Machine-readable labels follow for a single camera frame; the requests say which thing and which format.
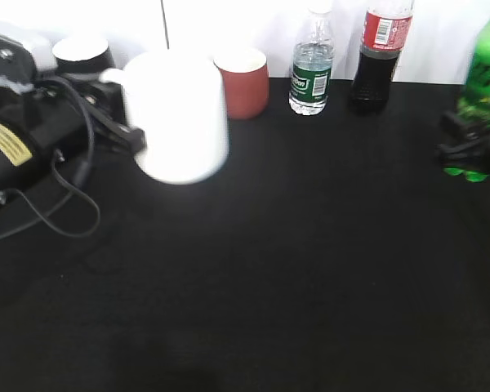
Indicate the cola bottle red label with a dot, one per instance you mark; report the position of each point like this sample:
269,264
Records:
385,30

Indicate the white ceramic mug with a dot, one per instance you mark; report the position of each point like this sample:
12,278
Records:
178,101

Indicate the green sprite bottle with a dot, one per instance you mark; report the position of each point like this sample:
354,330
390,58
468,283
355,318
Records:
474,102

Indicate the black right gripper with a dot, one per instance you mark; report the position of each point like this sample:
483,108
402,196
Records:
466,154

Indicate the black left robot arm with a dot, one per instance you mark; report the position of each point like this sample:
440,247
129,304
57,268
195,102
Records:
68,156

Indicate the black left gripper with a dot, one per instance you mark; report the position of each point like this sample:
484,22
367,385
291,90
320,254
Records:
33,94

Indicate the clear cestbon water bottle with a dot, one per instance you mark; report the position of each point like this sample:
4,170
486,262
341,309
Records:
312,61

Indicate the red ceramic mug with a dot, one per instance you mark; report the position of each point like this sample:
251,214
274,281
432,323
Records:
245,75

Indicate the black ceramic mug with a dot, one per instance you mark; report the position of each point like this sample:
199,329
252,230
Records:
83,54

